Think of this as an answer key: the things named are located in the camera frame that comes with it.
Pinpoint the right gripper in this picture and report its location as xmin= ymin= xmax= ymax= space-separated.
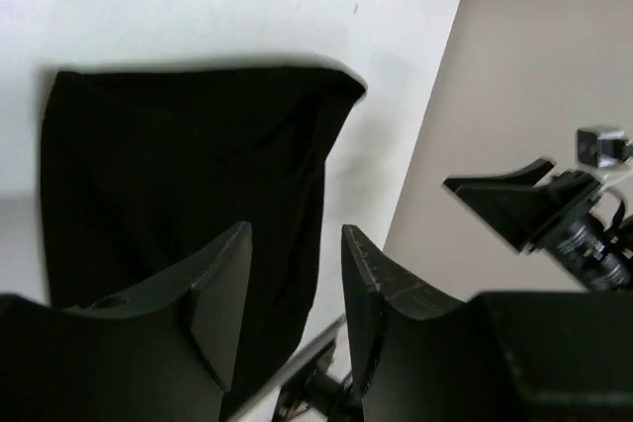
xmin=443 ymin=158 xmax=632 ymax=292

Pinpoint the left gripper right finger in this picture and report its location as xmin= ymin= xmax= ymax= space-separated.
xmin=341 ymin=225 xmax=632 ymax=421

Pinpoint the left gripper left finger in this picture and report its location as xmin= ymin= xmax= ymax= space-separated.
xmin=1 ymin=222 xmax=251 ymax=421

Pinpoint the black skirt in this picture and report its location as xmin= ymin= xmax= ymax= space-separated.
xmin=40 ymin=65 xmax=367 ymax=419

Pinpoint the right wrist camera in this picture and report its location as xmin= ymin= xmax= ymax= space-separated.
xmin=576 ymin=126 xmax=632 ymax=169

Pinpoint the aluminium table front rail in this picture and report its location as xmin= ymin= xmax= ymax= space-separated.
xmin=228 ymin=314 xmax=346 ymax=422

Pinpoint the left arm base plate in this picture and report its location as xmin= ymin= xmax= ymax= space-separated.
xmin=272 ymin=338 xmax=364 ymax=422

